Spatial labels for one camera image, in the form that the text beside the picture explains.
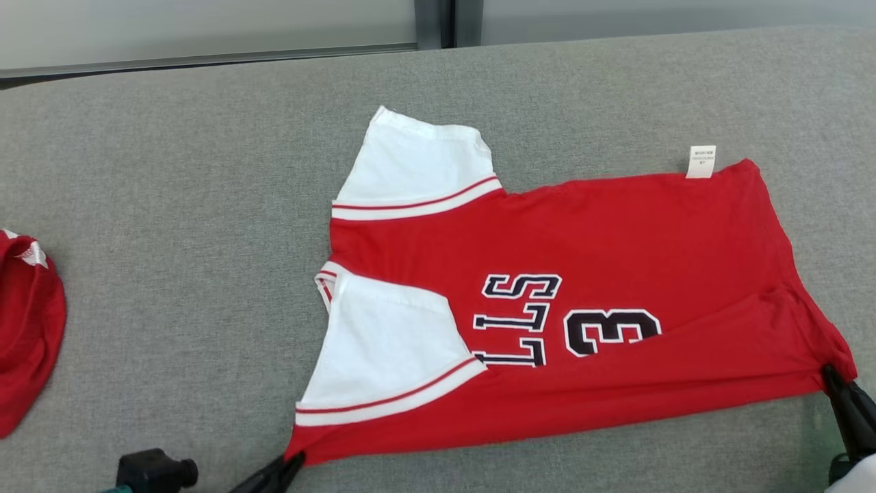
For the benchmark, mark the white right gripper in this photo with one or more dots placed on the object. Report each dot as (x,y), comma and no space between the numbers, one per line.
(859,478)

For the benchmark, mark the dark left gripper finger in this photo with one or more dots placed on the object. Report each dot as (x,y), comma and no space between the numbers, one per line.
(274,474)

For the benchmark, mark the red and white jersey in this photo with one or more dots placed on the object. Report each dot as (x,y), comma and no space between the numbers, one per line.
(616,233)

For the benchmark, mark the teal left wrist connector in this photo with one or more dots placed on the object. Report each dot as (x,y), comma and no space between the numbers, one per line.
(116,489)

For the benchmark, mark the grey vertical door post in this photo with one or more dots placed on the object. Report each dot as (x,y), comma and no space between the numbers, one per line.
(434,20)

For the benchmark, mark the red shorts with white stripe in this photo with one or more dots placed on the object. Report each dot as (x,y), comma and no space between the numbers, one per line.
(27,329)

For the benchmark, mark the grey wall baseboard rail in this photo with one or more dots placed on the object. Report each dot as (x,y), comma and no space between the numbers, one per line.
(205,60)

